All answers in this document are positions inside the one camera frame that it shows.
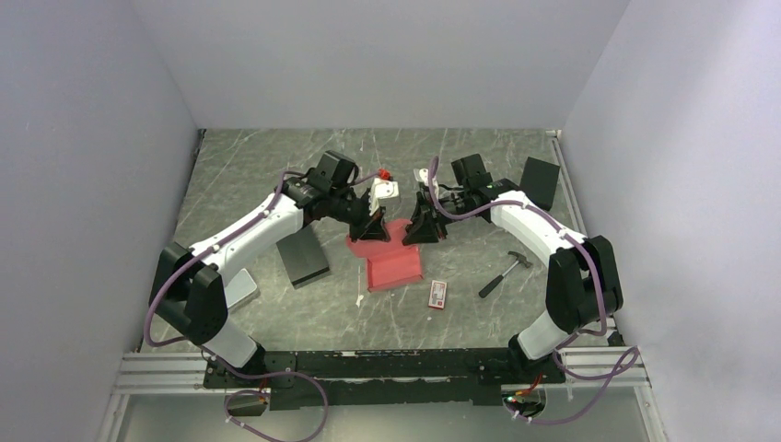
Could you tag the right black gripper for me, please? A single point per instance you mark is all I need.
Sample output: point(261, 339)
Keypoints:
point(422, 229)

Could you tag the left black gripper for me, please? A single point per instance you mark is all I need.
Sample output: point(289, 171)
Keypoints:
point(372, 228)

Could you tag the red cardboard paper box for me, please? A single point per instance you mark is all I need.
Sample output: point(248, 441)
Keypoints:
point(389, 264)

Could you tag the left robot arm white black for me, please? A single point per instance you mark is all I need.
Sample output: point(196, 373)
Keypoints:
point(189, 288)

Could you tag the black box near left arm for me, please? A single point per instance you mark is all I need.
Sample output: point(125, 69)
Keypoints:
point(303, 257)

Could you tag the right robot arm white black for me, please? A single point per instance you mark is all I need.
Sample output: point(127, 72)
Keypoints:
point(583, 286)

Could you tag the small red white box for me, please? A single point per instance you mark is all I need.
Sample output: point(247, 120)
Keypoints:
point(437, 295)

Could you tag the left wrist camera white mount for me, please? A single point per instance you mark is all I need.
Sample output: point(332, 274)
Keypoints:
point(383, 189)

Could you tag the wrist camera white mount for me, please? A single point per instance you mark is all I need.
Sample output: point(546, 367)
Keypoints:
point(424, 182)
point(383, 189)

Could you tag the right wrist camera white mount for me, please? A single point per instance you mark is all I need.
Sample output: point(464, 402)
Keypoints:
point(424, 182)

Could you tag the hammer with black handle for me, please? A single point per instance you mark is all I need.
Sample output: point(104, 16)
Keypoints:
point(518, 260)

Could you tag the black box near right wall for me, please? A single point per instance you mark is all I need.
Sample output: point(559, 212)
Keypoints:
point(539, 182)

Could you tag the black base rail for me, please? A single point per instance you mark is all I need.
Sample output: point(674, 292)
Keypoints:
point(373, 377)

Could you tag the aluminium frame rail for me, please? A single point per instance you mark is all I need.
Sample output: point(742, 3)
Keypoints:
point(160, 374)

